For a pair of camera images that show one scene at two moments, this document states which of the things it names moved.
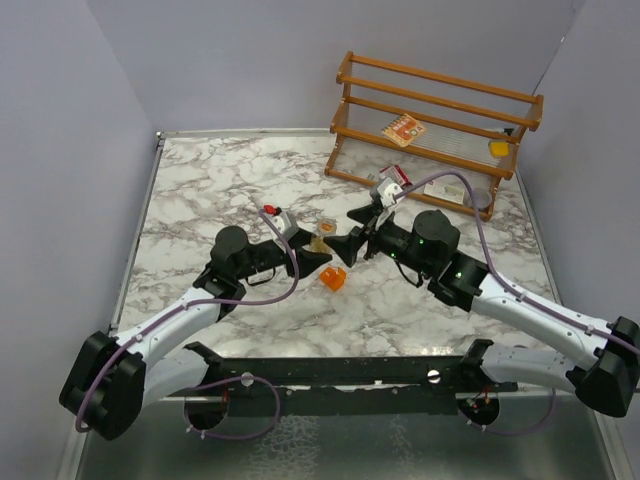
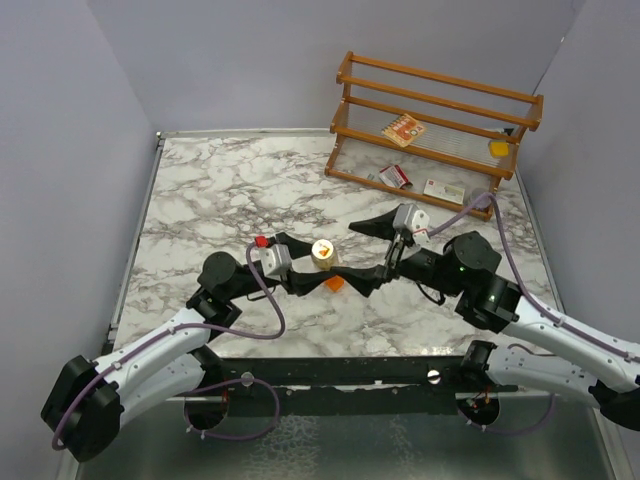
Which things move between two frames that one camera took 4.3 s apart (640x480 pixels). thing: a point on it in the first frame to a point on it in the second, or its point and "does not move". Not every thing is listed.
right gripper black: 347,245 to 365,279
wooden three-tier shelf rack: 440,138 does not move
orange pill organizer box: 333,277 does not move
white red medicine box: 446,190 does not move
